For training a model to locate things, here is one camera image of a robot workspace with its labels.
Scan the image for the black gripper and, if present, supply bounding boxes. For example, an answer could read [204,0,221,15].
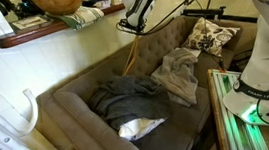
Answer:
[116,16,146,38]

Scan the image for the wooden clothes hanger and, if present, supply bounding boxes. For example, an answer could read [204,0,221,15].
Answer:
[117,33,144,77]

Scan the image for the grey-brown tufted sofa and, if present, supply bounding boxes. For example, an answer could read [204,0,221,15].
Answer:
[28,6,269,150]

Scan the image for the white coat stand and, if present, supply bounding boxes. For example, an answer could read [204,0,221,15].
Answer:
[0,56,68,150]

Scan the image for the light grey towel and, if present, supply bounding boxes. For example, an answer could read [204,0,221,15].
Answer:
[147,45,204,111]

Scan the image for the green striped folded cloth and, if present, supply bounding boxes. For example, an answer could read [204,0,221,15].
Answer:
[45,3,106,34]

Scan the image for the dark grey blanket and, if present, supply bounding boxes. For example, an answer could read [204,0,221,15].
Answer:
[85,69,175,135]

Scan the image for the floral patterned pillow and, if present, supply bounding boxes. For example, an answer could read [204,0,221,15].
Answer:
[178,13,244,63]

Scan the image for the round brown woven basket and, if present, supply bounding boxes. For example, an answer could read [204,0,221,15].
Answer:
[29,0,87,19]

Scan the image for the white crumpled cloth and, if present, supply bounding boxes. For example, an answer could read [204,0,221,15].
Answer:
[116,115,169,144]

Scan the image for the flat framed picture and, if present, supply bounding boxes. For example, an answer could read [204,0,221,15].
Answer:
[9,12,53,34]

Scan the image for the black clutter on shelf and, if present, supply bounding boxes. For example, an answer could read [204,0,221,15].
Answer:
[0,0,45,22]

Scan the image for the wooden table with aluminium rails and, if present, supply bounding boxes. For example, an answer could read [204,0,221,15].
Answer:
[206,63,269,150]

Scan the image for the black metal rail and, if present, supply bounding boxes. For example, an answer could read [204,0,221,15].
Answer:
[180,1,260,32]

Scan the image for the dark wooden wall shelf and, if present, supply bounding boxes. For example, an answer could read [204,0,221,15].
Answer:
[0,2,129,50]

